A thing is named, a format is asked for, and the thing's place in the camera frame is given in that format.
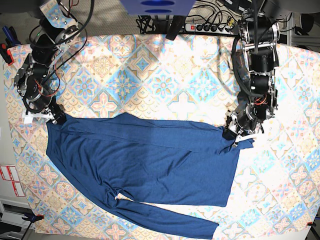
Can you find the white cabinet lower left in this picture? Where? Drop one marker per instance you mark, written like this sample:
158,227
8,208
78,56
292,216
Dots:
13,211

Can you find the white power strip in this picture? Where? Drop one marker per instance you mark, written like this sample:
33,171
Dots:
211,28

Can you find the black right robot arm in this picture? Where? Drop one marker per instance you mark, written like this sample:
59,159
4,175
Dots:
58,31

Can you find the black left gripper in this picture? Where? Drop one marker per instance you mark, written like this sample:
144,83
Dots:
243,122

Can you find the blue-black clamp lower left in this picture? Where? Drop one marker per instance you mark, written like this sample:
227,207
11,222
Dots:
32,218

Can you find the blue long-sleeve shirt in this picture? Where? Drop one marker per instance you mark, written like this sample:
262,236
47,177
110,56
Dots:
130,166

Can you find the red-white labels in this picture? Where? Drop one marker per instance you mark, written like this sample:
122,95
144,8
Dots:
9,177

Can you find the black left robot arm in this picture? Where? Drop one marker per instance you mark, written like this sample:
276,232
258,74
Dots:
254,61

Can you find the orange clamp lower right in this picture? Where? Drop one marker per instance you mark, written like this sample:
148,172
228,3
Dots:
311,224

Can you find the patterned tile tablecloth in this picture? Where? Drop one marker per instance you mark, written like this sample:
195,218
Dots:
276,191

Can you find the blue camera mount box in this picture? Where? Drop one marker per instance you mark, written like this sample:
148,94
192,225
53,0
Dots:
158,7

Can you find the blue-handled clamp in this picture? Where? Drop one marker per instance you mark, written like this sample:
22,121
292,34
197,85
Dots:
11,36

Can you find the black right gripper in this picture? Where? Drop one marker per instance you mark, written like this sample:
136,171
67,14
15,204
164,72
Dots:
40,104

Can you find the red-black clamp upper left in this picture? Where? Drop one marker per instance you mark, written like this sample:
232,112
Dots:
6,54

